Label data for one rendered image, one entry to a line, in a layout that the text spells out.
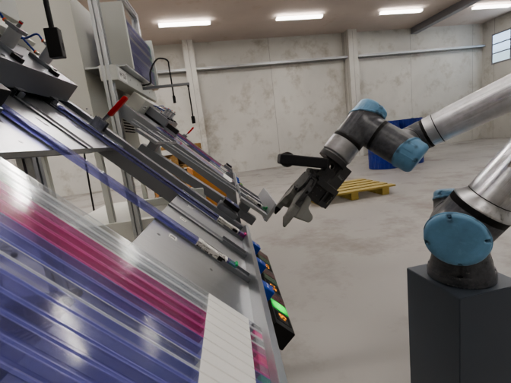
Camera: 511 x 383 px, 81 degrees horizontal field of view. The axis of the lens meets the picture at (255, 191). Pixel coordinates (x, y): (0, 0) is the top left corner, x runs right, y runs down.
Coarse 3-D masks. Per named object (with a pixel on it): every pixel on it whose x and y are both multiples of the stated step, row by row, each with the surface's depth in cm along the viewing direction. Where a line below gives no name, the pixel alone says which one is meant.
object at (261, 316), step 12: (252, 252) 61; (252, 264) 55; (252, 276) 51; (252, 288) 48; (252, 300) 45; (264, 300) 43; (252, 312) 42; (264, 312) 39; (264, 324) 37; (264, 336) 35; (276, 348) 33; (276, 360) 31; (276, 372) 29
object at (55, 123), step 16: (16, 96) 55; (32, 96) 61; (32, 112) 53; (48, 112) 59; (0, 128) 40; (16, 128) 43; (48, 128) 51; (64, 128) 57; (80, 128) 64; (0, 144) 36; (16, 144) 39; (32, 144) 42; (48, 144) 45; (64, 144) 50; (80, 144) 55; (96, 144) 62
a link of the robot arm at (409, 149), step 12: (384, 132) 66; (396, 132) 66; (408, 132) 67; (372, 144) 68; (384, 144) 66; (396, 144) 65; (408, 144) 64; (420, 144) 64; (384, 156) 68; (396, 156) 65; (408, 156) 64; (420, 156) 63; (408, 168) 65
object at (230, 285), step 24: (168, 216) 53; (192, 216) 63; (144, 240) 39; (168, 240) 44; (216, 240) 60; (240, 240) 72; (168, 264) 38; (192, 264) 43; (216, 264) 49; (240, 264) 57; (216, 288) 41; (240, 288) 47; (240, 312) 40
